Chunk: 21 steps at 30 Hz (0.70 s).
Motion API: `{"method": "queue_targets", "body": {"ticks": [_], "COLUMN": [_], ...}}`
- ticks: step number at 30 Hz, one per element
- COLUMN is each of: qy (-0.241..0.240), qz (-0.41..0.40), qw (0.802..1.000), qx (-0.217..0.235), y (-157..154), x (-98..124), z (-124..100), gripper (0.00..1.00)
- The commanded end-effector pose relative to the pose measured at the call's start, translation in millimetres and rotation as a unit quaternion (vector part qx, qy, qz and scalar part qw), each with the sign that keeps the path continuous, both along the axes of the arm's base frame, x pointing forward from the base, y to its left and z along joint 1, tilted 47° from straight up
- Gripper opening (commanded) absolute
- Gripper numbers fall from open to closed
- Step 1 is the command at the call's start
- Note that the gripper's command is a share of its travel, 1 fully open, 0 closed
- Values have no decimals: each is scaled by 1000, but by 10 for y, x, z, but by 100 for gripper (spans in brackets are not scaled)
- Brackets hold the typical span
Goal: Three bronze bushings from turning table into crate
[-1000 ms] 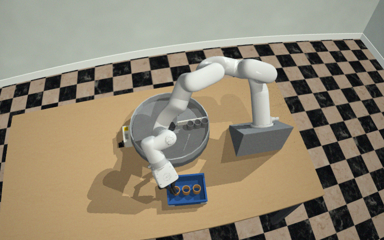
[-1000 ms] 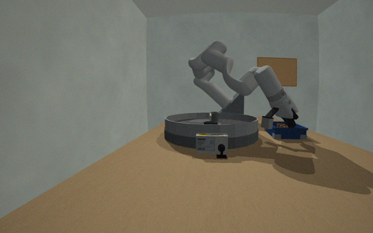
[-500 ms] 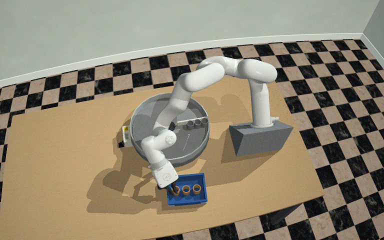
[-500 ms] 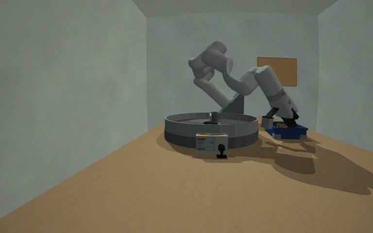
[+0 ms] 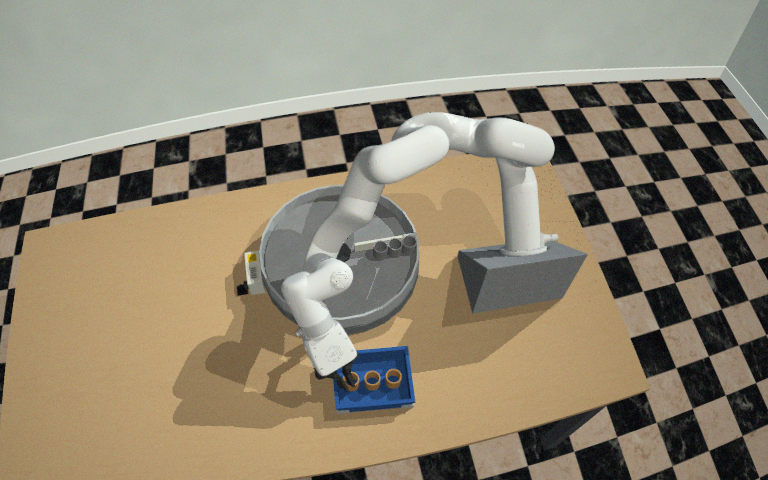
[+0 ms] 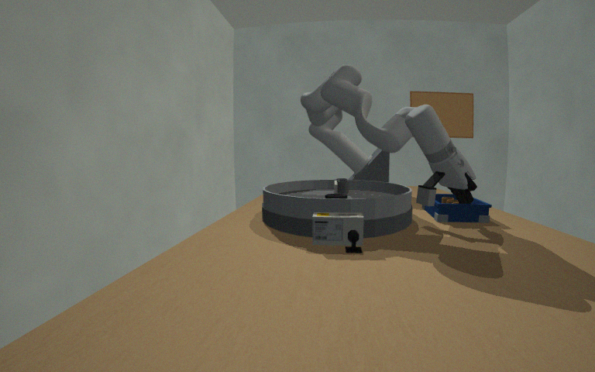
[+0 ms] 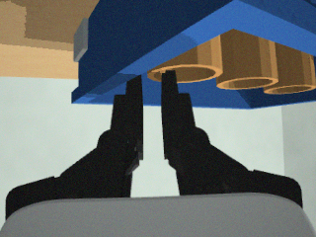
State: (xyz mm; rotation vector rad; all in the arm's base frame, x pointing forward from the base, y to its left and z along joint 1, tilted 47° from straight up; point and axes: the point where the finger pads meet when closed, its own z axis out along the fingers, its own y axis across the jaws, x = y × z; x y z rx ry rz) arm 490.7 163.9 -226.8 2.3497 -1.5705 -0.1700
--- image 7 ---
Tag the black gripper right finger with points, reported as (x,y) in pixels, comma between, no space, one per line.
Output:
(201,168)

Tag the bronze bushing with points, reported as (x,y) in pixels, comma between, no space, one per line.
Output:
(245,56)
(200,63)
(295,70)

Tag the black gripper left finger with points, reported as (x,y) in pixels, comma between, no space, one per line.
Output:
(103,171)

